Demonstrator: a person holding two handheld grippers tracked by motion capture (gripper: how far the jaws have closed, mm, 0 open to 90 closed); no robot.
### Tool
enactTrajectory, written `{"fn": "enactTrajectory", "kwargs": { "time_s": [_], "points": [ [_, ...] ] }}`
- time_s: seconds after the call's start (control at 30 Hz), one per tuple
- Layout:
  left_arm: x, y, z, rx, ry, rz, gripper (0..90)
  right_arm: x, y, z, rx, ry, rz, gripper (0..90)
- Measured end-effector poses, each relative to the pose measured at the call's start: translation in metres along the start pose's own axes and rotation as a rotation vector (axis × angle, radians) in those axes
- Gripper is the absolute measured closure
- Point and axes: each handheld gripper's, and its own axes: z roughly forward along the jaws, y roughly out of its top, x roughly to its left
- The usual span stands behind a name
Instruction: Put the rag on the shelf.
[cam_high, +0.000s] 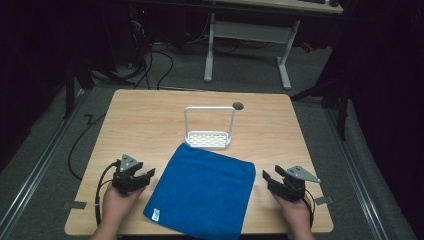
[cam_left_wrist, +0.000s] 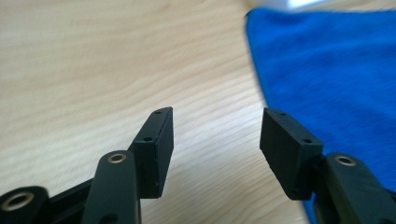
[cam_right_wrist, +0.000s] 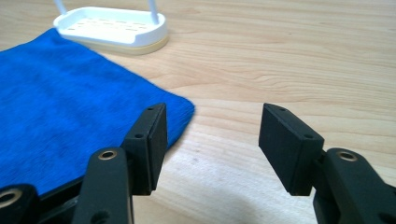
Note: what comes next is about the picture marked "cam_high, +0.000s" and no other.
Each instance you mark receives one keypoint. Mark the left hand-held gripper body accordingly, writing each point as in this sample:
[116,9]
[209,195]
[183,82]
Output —
[126,178]

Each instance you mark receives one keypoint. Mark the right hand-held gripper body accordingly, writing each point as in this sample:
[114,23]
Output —
[293,186]

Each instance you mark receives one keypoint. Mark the blue cloth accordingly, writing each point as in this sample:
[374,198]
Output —
[203,193]

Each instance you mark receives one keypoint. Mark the black keyboard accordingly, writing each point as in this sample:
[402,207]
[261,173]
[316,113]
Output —
[311,1]

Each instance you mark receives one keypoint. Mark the grey tape piece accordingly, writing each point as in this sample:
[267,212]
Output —
[324,200]
[75,205]

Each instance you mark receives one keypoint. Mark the black metal stand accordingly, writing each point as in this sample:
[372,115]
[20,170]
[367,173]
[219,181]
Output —
[70,86]
[341,110]

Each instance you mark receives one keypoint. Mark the dark round table grommet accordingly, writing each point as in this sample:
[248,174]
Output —
[238,106]

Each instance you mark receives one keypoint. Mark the person's right hand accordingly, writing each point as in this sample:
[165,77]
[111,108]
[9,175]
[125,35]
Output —
[294,213]

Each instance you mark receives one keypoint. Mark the person's left hand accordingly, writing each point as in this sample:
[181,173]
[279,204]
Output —
[116,207]

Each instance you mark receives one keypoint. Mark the metal floor rail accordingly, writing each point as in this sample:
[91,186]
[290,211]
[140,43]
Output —
[36,170]
[360,180]

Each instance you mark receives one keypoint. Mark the white-legged desk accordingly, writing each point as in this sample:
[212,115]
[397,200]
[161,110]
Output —
[250,32]

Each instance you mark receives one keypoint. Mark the black computer mouse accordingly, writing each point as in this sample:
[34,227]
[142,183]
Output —
[333,3]

